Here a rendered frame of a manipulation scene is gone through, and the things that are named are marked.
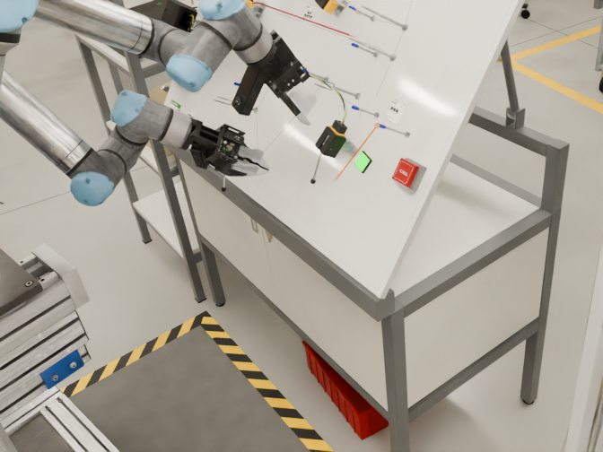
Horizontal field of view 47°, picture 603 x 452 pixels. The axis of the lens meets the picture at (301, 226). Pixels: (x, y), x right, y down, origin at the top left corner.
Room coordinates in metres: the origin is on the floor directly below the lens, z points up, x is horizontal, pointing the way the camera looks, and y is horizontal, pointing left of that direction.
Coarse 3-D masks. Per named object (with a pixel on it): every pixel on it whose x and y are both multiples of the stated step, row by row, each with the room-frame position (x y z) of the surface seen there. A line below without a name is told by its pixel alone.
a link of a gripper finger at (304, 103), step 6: (294, 96) 1.31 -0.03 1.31; (300, 96) 1.31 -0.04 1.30; (306, 96) 1.31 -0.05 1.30; (312, 96) 1.31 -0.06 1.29; (300, 102) 1.31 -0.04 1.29; (306, 102) 1.31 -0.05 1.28; (312, 102) 1.31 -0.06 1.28; (300, 108) 1.30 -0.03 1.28; (306, 108) 1.31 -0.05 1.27; (300, 114) 1.29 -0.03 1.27; (306, 114) 1.31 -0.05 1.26; (300, 120) 1.30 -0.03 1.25; (306, 120) 1.31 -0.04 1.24
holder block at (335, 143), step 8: (328, 128) 1.41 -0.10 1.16; (320, 136) 1.42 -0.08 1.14; (328, 136) 1.40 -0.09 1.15; (336, 136) 1.39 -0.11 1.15; (344, 136) 1.41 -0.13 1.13; (320, 144) 1.40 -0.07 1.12; (328, 144) 1.38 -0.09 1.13; (336, 144) 1.39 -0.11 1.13; (328, 152) 1.39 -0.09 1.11; (336, 152) 1.40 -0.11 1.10
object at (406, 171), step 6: (402, 162) 1.26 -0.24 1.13; (408, 162) 1.25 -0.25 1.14; (402, 168) 1.25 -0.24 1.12; (408, 168) 1.24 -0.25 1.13; (414, 168) 1.23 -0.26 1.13; (396, 174) 1.26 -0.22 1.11; (402, 174) 1.24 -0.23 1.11; (408, 174) 1.23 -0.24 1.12; (414, 174) 1.23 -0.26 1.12; (396, 180) 1.25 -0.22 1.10; (402, 180) 1.24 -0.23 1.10; (408, 180) 1.22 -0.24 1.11; (408, 186) 1.22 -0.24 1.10
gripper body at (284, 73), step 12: (276, 36) 1.31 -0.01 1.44; (276, 48) 1.29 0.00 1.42; (288, 48) 1.30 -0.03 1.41; (264, 60) 1.26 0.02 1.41; (276, 60) 1.30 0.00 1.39; (288, 60) 1.31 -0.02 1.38; (276, 72) 1.30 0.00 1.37; (288, 72) 1.29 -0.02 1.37; (300, 72) 1.31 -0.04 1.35; (276, 84) 1.29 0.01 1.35; (288, 84) 1.30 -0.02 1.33; (276, 96) 1.29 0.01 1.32
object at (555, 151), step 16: (480, 112) 1.67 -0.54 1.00; (496, 128) 1.60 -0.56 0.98; (512, 128) 1.56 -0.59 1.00; (528, 128) 1.55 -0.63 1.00; (528, 144) 1.51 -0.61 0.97; (544, 144) 1.46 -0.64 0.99; (560, 144) 1.44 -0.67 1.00; (560, 160) 1.43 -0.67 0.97; (544, 176) 1.45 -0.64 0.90; (560, 176) 1.43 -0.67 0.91; (544, 192) 1.45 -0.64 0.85; (560, 192) 1.43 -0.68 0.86; (544, 208) 1.44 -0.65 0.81; (560, 208) 1.44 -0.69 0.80
